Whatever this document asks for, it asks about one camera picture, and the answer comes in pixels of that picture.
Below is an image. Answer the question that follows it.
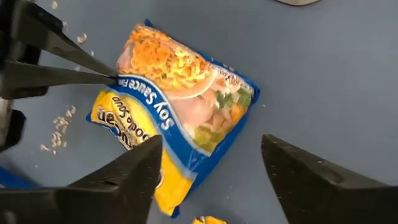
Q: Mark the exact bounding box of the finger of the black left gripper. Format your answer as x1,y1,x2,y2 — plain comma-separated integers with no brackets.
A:
12,1,118,76
2,60,119,100

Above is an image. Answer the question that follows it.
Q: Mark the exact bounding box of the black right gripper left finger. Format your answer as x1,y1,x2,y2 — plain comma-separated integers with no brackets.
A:
0,134,164,224

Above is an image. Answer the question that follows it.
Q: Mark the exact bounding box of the scattered noodle crumb pile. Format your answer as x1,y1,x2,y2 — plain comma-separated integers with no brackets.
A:
39,105,77,156

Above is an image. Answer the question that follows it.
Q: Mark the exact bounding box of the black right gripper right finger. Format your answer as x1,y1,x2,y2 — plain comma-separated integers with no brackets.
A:
261,134,398,224

